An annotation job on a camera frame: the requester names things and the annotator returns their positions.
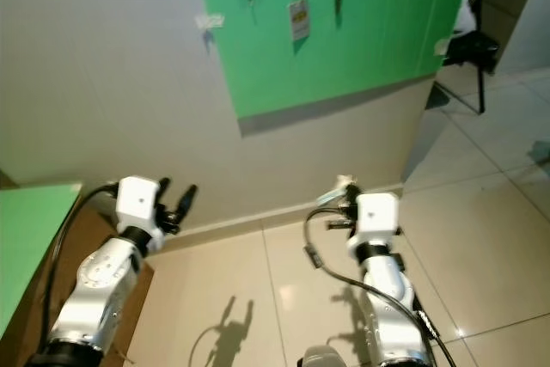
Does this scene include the brown cardboard box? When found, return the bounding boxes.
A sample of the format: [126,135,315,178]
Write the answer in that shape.
[17,202,156,367]

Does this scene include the green paper sheet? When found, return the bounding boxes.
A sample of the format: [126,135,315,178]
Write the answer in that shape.
[0,182,83,335]

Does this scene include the dark robot right leg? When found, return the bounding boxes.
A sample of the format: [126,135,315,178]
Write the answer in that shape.
[301,346,350,367]

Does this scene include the white and yellow hanging tag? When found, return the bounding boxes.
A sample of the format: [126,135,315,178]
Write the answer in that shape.
[289,0,311,41]

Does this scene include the black stand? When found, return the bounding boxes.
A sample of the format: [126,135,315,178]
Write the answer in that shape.
[444,30,500,116]

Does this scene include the white cloth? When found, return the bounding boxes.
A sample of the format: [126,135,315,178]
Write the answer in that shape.
[462,0,482,37]

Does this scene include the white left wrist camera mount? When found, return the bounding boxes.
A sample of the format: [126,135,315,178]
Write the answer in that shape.
[117,175,162,230]

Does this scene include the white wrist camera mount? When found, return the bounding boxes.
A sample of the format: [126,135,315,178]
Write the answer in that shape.
[352,193,400,244]
[117,175,162,230]

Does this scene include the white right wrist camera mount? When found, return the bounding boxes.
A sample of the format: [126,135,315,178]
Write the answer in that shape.
[352,193,400,244]

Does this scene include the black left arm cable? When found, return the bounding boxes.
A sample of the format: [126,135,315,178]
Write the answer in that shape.
[43,182,121,335]

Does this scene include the green wall board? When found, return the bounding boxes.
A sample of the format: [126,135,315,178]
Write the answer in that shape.
[193,0,480,119]

